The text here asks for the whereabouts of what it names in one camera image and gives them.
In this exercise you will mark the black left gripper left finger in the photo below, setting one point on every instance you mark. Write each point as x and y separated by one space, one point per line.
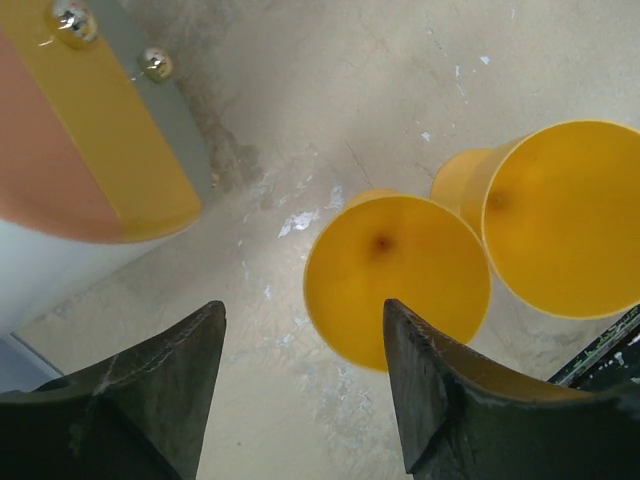
139 414

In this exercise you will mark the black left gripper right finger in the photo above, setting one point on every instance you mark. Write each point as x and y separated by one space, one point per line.
461 415

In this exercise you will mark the orange wine glass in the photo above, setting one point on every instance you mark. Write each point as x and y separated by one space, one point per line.
387 245
557 212

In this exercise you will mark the orange wine glass front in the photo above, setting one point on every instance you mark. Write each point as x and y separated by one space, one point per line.
557 212

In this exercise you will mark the white round drawer box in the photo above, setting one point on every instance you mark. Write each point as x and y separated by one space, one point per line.
101 159

